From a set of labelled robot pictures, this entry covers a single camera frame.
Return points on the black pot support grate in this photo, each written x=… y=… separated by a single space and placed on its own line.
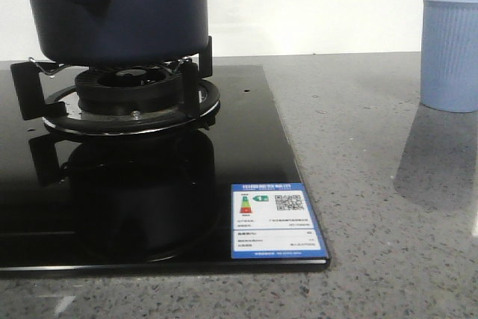
x=60 y=112

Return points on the dark blue cooking pot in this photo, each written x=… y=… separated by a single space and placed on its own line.
x=120 y=32

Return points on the blue energy label sticker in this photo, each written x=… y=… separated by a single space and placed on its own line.
x=274 y=221

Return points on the black burner head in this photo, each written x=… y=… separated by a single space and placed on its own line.
x=124 y=91

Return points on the light blue ribbed cup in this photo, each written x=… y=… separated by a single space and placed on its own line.
x=448 y=72

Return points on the black glass gas stove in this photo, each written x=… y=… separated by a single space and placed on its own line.
x=156 y=204

